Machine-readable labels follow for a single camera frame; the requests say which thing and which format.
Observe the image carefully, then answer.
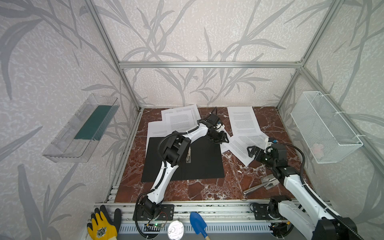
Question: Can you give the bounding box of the yellow black glove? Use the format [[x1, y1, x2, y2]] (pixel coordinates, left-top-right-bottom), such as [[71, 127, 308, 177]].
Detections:
[[87, 205, 122, 240]]

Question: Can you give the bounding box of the aluminium frame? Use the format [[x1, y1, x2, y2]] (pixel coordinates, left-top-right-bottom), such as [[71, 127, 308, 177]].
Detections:
[[91, 1, 384, 239]]

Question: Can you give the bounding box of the teal folder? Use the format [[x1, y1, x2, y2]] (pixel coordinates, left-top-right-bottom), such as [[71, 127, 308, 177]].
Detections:
[[141, 137, 225, 183]]

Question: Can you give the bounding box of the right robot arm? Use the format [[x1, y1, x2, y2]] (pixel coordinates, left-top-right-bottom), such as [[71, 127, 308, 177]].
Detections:
[[247, 140, 362, 240]]

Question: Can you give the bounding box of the blue trowel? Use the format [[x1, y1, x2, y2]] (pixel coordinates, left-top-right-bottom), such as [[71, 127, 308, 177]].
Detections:
[[190, 212, 211, 240]]

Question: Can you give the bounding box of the green circuit board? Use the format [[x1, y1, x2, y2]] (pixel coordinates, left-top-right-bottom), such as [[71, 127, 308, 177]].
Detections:
[[144, 222, 167, 233]]

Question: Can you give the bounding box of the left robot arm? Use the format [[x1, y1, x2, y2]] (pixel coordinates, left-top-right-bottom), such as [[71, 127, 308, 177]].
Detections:
[[133, 112, 229, 222]]

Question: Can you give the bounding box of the clear plastic wall tray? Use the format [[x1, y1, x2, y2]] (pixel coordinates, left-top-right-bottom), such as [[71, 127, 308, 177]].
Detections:
[[43, 94, 120, 163]]

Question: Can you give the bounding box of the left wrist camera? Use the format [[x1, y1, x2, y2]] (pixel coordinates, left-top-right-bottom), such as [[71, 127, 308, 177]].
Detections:
[[215, 121, 225, 132]]

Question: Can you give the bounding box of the white wire basket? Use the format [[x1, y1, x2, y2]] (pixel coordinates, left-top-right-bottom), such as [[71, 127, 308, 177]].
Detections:
[[291, 91, 364, 164]]

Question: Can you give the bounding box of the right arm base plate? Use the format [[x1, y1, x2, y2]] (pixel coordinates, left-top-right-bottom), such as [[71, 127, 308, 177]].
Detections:
[[250, 203, 273, 220]]

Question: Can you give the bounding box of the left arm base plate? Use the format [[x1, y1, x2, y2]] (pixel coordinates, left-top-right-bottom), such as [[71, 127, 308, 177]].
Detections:
[[137, 205, 175, 221]]

